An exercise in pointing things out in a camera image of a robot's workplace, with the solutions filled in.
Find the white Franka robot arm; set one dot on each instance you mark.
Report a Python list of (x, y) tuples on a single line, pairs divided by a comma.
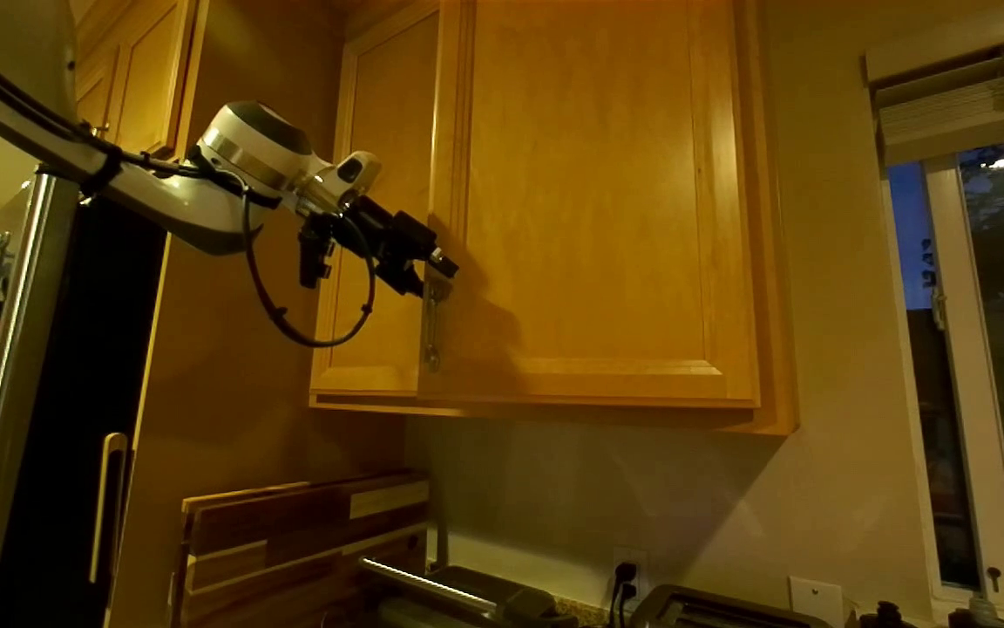
[(246, 152)]

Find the white wall plate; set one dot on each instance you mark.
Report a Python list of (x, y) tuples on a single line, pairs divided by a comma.
[(817, 599)]

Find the white bottle black cap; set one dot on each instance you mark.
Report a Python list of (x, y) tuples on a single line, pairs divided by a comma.
[(978, 616)]

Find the window latch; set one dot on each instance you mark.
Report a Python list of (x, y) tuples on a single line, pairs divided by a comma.
[(993, 576)]

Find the window roller blind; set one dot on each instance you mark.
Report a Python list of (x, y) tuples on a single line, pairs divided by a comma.
[(968, 105)]

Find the stainless steel toaster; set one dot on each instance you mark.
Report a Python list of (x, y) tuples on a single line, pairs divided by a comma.
[(714, 610)]

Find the dark striped wooden cutting board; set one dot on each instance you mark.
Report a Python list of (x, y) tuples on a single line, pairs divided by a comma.
[(294, 534)]

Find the tall wooden cabinet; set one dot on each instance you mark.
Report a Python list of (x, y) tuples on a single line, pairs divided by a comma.
[(235, 467)]

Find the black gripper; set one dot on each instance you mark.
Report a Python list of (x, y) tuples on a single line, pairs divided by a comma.
[(393, 238)]

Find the wooden cabinet door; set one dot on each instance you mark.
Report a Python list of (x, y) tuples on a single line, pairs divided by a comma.
[(383, 118), (620, 212)]

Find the black capped bottle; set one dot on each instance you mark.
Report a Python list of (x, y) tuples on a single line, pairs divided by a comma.
[(885, 616)]

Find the white framed window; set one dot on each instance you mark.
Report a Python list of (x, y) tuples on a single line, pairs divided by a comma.
[(968, 384)]

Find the wall outlet with plug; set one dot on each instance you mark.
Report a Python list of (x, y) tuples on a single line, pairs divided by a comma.
[(626, 576)]

